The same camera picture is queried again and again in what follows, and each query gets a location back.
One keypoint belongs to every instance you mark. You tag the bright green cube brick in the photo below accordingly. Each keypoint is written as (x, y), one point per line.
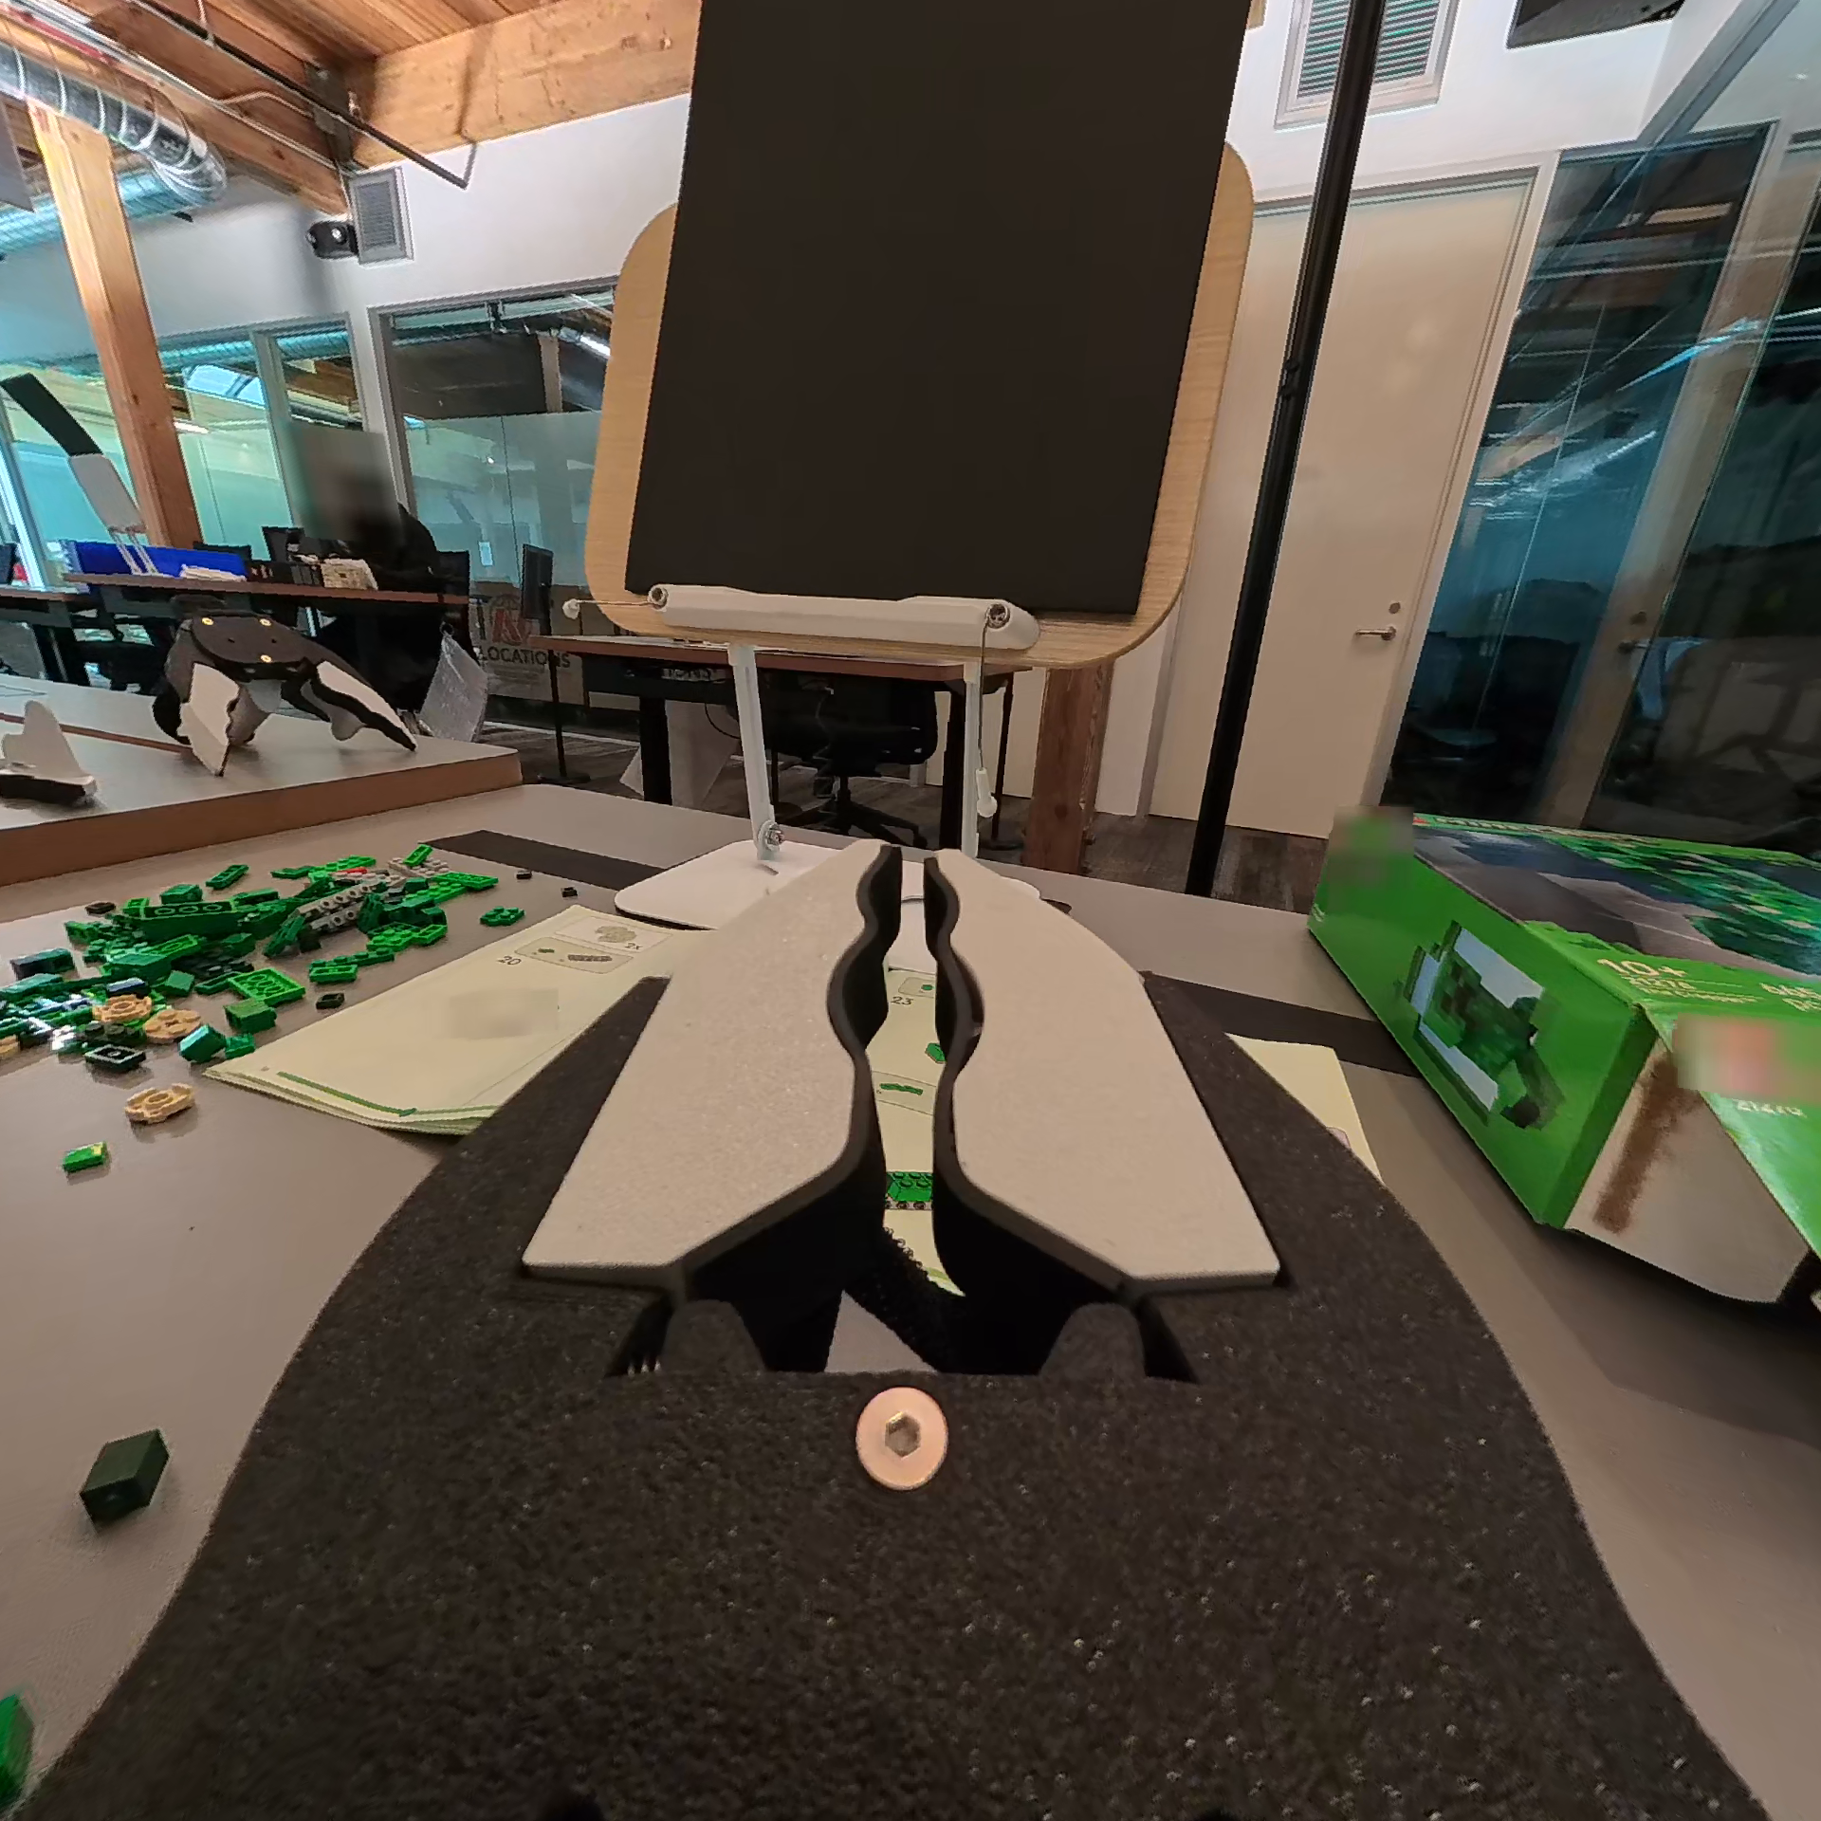
(14, 1742)

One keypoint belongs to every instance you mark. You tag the grey wall vent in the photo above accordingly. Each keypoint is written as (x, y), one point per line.
(380, 217)

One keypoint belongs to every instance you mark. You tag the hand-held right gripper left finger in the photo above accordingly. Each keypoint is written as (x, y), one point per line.
(711, 1109)

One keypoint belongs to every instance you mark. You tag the tiny green lego stud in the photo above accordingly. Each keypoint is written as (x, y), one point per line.
(84, 1156)

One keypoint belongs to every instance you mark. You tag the white louvred vent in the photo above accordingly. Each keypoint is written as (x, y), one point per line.
(1365, 57)

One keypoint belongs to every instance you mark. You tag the grey long brick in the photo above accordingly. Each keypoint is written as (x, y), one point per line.
(350, 899)

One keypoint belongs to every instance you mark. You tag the silver ventilation duct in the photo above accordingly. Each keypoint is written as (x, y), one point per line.
(114, 129)

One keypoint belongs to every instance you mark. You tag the wooden side table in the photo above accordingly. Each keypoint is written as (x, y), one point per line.
(284, 811)

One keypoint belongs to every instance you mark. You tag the dark green cube brick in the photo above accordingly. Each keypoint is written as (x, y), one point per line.
(123, 1475)

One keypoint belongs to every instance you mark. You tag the black monitor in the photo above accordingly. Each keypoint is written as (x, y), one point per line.
(535, 589)

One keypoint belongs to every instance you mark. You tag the black wall speaker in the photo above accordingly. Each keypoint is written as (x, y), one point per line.
(332, 239)

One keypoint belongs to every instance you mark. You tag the wooden ceiling column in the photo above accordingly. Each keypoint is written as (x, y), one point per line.
(114, 328)

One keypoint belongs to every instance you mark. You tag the white door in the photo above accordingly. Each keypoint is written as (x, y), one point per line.
(1422, 428)

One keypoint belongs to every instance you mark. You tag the clear plastic bag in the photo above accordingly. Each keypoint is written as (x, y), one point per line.
(456, 689)

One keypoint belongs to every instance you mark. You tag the white flat part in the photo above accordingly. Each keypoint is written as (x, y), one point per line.
(42, 754)

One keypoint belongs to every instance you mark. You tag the grey desk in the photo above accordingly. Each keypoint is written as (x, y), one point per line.
(213, 1279)

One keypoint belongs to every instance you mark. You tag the wooden framed black board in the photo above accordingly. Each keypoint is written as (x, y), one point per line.
(924, 284)

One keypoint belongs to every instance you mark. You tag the pile of green toy bricks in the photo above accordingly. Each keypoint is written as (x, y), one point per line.
(185, 924)

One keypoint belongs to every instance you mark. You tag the wooden office desk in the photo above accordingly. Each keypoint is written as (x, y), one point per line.
(626, 651)
(213, 584)

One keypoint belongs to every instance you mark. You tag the black pole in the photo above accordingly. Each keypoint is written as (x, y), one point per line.
(1287, 428)

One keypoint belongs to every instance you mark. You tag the tan round brick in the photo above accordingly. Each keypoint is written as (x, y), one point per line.
(123, 1011)
(158, 1104)
(171, 1024)

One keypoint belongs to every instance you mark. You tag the green toy brick box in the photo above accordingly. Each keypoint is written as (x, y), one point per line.
(1479, 995)

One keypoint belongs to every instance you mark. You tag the pale green instruction booklet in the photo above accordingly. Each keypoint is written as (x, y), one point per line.
(456, 1024)

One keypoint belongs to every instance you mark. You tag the black and white gripper tool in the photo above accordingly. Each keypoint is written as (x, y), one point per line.
(250, 655)

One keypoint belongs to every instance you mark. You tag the black office chair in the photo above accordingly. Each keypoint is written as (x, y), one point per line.
(867, 740)

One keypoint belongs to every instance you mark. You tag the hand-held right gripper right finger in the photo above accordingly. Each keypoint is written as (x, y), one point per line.
(1110, 1122)

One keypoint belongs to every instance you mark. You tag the wooden post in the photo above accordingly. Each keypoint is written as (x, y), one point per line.
(1067, 768)

